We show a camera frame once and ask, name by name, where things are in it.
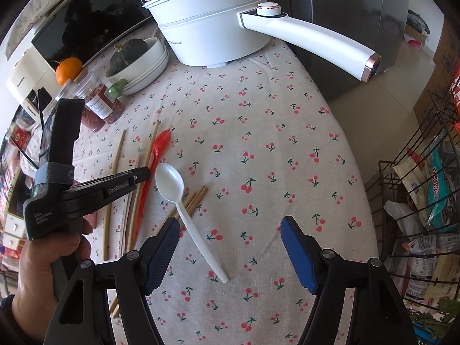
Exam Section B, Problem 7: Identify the person's left hand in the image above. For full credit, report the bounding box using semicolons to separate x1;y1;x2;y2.
12;221;95;317

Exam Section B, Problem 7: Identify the pile of snack packets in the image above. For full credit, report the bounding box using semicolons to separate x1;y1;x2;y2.
384;129;460;335

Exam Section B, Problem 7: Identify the cherry print tablecloth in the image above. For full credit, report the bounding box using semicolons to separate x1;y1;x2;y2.
22;18;382;345

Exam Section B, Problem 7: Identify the clear jar of red berries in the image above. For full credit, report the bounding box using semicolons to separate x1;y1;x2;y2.
54;69;123;132

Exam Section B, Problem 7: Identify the small green object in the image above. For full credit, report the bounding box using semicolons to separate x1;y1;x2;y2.
108;79;129;99

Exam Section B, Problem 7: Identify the black wire rack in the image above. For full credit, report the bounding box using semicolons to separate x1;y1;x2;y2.
365;90;460;317

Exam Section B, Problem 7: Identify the person's left forearm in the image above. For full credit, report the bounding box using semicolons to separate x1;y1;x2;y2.
0;293;45;345

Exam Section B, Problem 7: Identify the white ceramic plate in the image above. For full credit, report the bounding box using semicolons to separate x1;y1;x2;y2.
118;48;169;96

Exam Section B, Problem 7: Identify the red label snack packet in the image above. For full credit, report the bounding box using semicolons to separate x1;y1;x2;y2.
5;120;40;159

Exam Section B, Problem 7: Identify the white ceramic bowl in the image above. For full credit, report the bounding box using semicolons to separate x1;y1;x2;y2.
106;37;166;83

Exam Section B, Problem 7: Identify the white electric pot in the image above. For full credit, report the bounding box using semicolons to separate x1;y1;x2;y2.
144;0;382;83

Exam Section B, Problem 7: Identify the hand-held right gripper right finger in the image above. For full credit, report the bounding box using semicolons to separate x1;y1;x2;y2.
280;216;419;345

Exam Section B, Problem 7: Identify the brown cardboard box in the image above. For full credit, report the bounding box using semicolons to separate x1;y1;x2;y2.
413;18;460;130

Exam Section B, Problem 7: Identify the grey refrigerator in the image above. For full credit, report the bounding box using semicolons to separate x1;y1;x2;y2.
285;0;410;101

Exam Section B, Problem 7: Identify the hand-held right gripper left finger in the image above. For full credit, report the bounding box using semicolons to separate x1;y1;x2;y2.
43;217;181;345

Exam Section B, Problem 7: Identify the red plastic spoon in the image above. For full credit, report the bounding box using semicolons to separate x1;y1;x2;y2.
135;129;171;236

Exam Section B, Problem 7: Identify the green pumpkin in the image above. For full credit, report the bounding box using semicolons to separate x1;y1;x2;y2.
109;38;149;76

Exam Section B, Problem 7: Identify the white ceramic spoon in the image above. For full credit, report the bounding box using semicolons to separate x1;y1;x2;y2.
155;163;230;284

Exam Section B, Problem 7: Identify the orange tangerine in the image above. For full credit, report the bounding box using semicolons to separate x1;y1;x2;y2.
55;57;83;85

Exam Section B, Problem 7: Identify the black microwave oven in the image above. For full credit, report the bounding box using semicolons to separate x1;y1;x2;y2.
30;0;155;76

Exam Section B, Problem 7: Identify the small white drawer box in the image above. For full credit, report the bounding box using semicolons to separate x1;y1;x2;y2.
3;216;28;248

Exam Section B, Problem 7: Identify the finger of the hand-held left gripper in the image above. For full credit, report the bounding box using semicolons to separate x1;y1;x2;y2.
72;166;152;205

